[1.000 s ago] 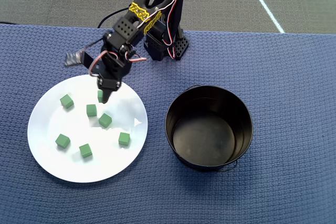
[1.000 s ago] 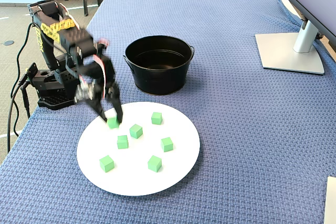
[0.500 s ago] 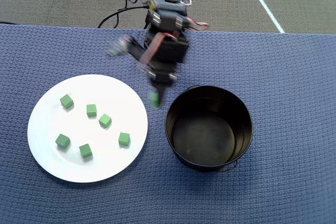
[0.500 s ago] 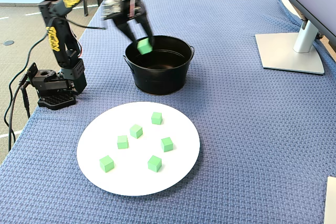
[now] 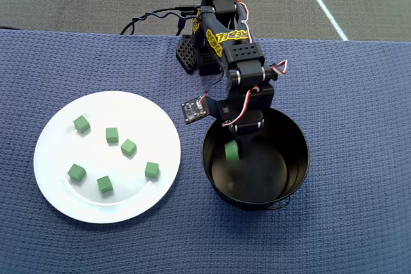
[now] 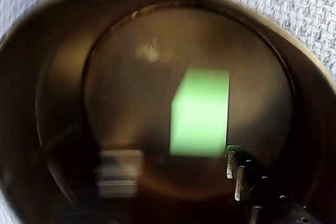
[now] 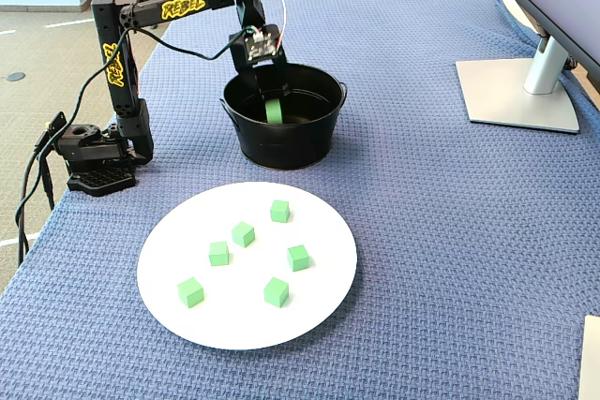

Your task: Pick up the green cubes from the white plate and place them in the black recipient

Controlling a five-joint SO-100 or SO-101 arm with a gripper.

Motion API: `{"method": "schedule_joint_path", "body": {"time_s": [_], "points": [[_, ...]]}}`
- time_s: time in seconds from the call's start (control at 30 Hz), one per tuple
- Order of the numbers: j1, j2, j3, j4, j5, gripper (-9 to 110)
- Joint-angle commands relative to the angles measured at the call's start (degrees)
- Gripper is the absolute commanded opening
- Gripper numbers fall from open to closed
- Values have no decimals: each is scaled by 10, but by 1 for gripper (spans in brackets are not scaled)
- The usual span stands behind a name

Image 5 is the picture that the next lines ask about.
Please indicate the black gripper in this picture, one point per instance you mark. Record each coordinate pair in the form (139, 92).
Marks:
(246, 125)

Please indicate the green cube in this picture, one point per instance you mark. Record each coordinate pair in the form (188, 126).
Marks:
(128, 147)
(152, 170)
(76, 172)
(112, 134)
(232, 151)
(105, 184)
(81, 124)

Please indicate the white round plate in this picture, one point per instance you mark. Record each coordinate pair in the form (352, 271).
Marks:
(138, 197)

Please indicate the black metal bucket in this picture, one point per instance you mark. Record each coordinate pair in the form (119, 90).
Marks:
(257, 187)

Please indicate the blue woven table cloth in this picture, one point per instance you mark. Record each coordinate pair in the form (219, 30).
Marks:
(353, 158)

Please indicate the small camera circuit board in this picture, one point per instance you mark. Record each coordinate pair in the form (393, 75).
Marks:
(193, 111)

